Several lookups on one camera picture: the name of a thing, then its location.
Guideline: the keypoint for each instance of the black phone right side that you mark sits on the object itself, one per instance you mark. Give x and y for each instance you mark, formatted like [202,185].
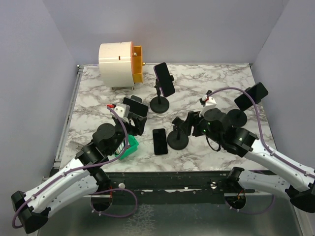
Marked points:
[256,92]

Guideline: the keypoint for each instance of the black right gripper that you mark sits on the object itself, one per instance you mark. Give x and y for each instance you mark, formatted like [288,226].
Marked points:
[193,119]

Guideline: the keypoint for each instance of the black right phone stand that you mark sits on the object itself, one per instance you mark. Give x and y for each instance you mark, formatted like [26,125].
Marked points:
[237,117]

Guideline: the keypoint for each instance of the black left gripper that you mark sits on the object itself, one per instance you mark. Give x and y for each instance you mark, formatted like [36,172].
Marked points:
[139,123]

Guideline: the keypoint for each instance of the purple-edged black phone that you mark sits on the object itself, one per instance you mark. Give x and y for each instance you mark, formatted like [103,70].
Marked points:
[165,79]

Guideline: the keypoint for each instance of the tall black phone stand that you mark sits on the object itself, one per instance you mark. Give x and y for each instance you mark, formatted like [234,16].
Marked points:
[159,104]

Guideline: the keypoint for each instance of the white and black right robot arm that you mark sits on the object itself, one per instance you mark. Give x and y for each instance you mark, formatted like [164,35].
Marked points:
[290,180]

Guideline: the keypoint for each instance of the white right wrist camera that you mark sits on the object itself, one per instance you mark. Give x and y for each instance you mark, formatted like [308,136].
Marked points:
[207,103]

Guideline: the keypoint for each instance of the brown round phone stand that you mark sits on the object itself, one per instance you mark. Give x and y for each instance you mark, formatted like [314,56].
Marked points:
[136,98]

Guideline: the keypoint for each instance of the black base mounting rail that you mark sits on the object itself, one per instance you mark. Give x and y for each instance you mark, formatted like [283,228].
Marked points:
[165,188]

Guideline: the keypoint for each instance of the silver-edged phone left rear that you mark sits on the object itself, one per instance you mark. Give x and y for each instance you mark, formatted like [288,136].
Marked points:
[136,107]

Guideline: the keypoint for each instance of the white cylindrical drum device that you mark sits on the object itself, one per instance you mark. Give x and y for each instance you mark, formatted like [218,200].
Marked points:
[115,64]

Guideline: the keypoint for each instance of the black round-base front stand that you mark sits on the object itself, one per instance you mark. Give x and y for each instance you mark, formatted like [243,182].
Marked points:
[177,139]

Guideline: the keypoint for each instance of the green plastic bin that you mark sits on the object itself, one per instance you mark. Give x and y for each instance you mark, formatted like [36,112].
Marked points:
[131,148]

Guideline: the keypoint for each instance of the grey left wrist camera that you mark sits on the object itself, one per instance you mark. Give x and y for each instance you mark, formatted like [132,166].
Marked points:
[121,109]

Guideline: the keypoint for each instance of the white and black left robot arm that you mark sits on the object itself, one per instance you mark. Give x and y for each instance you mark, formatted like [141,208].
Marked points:
[82,176]

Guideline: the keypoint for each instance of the black phone with silver edge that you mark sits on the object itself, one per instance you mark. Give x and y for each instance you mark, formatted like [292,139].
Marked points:
[160,142]

